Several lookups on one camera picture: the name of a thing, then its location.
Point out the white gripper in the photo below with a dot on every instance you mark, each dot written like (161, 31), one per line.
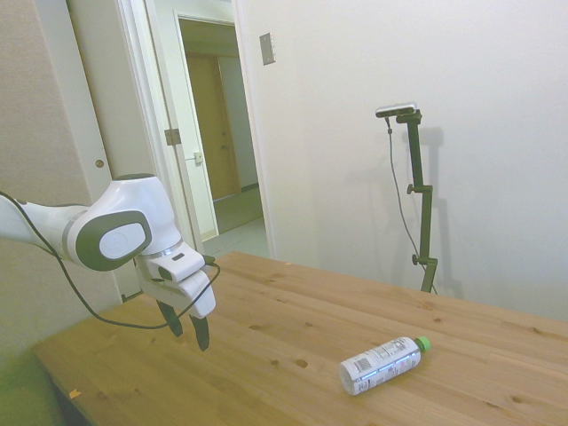
(197, 295)

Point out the white green-capped water bottle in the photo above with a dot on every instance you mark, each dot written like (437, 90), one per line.
(381, 364)

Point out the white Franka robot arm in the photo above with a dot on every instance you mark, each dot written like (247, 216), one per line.
(120, 208)

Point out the metal door latch plate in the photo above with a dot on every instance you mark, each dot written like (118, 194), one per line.
(198, 157)

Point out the blurry green object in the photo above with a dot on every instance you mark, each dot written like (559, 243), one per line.
(22, 395)

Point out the round metal door pull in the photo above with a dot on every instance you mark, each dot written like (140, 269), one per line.
(100, 163)

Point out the metal door hinge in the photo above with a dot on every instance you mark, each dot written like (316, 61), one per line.
(173, 136)

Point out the brown wooden hallway door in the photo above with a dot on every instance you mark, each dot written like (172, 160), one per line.
(213, 133)

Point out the white open door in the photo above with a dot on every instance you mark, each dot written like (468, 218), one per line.
(186, 111)

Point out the white closet door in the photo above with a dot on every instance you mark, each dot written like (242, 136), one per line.
(111, 89)

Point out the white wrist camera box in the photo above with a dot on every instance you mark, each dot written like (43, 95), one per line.
(177, 264)

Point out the black camera stand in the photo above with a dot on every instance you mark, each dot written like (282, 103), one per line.
(421, 199)

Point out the grey exterior camera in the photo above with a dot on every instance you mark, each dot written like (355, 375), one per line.
(396, 109)

